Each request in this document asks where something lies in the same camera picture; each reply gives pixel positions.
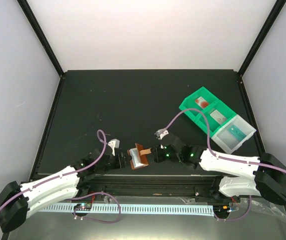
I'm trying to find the small circuit board right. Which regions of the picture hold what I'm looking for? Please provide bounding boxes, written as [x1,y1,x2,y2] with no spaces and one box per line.
[213,205,239,213]

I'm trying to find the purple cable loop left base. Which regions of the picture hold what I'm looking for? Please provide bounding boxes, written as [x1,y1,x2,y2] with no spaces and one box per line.
[71,190,122,223]

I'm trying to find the green bin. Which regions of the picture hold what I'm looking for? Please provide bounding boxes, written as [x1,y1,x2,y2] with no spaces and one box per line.
[179,87,221,125]
[199,100,236,137]

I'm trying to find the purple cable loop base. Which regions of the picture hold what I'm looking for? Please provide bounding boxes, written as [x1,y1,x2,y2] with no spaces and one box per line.
[214,194,251,223]
[71,190,122,223]

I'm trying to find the teal card in bin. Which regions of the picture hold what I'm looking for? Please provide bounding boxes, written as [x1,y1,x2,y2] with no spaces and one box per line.
[228,125,246,142]

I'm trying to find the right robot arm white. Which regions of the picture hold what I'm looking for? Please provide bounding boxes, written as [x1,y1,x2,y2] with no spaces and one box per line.
[151,132,286,206]

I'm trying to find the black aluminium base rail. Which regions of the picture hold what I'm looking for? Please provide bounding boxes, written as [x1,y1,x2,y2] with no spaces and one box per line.
[78,175,222,198]

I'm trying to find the black frame post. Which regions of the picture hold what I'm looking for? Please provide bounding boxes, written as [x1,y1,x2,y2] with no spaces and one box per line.
[17,0,65,77]
[238,0,286,77]

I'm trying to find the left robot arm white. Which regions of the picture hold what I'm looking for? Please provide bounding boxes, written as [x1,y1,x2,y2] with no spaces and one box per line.
[0,147,130,233]

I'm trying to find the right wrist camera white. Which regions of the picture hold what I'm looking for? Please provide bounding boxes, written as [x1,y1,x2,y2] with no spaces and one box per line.
[155,128,169,141]

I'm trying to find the black frame post left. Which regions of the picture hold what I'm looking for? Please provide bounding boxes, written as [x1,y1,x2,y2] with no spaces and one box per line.
[17,0,65,77]

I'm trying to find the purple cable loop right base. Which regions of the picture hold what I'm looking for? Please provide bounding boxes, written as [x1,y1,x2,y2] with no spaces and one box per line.
[214,194,251,223]

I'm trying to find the red dotted card in bin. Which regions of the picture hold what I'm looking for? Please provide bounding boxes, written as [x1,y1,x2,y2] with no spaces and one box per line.
[194,96,213,110]

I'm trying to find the white translucent bin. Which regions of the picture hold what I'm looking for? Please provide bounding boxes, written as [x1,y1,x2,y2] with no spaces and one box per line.
[211,115,256,154]

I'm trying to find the small circuit board left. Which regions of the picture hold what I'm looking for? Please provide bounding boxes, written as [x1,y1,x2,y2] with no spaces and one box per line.
[74,203,92,211]

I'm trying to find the small circuit board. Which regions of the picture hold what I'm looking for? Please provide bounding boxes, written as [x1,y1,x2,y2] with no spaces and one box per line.
[213,205,239,213]
[74,203,92,211]

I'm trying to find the brown leather card holder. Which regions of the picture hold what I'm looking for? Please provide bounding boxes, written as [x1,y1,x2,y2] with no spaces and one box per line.
[127,143,152,170]

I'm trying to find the white slotted cable duct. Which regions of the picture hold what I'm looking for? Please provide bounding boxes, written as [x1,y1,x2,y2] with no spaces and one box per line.
[40,202,214,217]

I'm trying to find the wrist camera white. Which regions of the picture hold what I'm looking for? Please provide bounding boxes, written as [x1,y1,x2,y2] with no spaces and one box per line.
[108,138,120,156]
[155,128,169,141]

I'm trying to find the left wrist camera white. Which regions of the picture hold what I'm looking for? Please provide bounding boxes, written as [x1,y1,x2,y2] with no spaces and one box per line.
[108,138,120,156]

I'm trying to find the white card in bin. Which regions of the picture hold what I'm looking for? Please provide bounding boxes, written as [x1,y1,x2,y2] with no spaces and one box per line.
[210,109,227,125]

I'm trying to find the green bin far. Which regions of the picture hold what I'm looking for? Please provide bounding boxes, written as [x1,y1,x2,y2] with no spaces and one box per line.
[179,87,221,125]

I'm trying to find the green bin middle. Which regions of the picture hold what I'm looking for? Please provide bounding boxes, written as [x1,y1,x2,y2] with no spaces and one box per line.
[199,100,236,137]

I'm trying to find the black frame post right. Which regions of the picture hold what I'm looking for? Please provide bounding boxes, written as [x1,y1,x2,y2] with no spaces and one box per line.
[238,0,286,77]

